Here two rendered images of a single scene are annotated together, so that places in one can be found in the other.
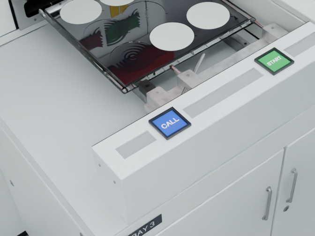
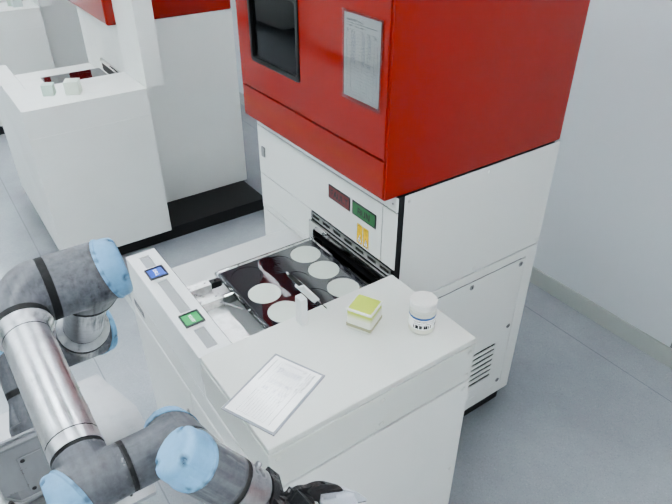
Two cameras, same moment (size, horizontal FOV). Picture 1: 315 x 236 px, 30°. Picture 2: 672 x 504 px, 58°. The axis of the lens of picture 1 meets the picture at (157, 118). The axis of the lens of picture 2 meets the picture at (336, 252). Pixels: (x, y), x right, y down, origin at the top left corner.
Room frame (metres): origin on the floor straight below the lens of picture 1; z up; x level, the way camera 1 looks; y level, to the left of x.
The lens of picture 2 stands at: (1.23, -1.51, 2.02)
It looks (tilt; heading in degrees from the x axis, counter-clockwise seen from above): 34 degrees down; 89
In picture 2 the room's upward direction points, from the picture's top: straight up
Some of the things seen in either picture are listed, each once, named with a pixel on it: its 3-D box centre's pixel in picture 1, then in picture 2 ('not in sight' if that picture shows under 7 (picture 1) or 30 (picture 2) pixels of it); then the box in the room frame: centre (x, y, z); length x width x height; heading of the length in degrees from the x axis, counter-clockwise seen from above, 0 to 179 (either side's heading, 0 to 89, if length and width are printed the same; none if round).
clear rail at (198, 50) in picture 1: (192, 53); (243, 302); (0.98, -0.09, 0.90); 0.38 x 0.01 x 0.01; 124
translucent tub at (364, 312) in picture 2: not in sight; (364, 314); (1.33, -0.27, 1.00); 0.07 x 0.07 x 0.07; 61
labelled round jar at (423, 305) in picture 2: not in sight; (422, 312); (1.48, -0.28, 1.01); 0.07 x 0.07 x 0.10
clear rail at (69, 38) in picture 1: (79, 47); (265, 255); (1.02, 0.16, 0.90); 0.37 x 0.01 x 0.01; 34
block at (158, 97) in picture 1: (164, 104); (197, 289); (0.83, -0.02, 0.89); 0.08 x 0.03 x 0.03; 34
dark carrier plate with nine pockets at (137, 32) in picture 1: (143, 14); (295, 281); (1.13, 0.01, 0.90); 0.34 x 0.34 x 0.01; 34
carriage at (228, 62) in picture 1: (223, 80); (221, 324); (0.92, -0.15, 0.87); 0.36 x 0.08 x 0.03; 124
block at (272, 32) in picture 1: (280, 38); not in sight; (1.01, -0.29, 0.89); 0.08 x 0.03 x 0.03; 34
